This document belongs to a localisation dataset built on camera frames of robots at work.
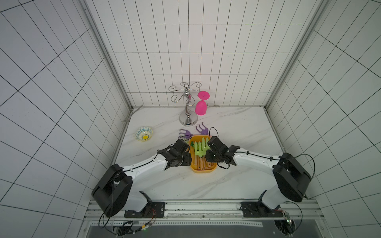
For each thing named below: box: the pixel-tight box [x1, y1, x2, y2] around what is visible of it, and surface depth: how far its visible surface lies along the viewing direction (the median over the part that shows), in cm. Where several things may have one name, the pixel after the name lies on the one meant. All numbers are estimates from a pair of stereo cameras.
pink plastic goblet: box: [194, 90, 210, 116], surface depth 97 cm
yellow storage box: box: [188, 134, 217, 174], surface depth 89 cm
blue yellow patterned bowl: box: [134, 125, 153, 142], surface depth 102 cm
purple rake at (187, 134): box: [177, 128, 194, 139], surface depth 105 cm
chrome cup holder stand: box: [168, 81, 202, 127], surface depth 97 cm
